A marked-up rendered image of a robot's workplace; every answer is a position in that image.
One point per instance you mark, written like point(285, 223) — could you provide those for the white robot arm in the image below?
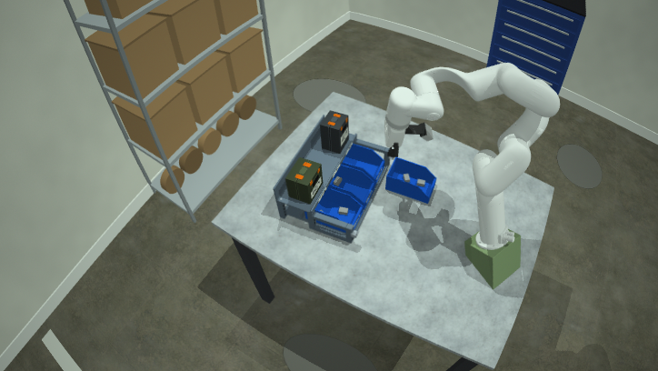
point(492, 173)

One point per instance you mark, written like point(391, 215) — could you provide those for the dark grey shelf rack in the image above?
point(312, 150)

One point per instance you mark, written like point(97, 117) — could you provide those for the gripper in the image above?
point(393, 138)

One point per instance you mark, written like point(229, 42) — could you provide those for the blue bin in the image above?
point(411, 189)
point(354, 183)
point(330, 203)
point(366, 160)

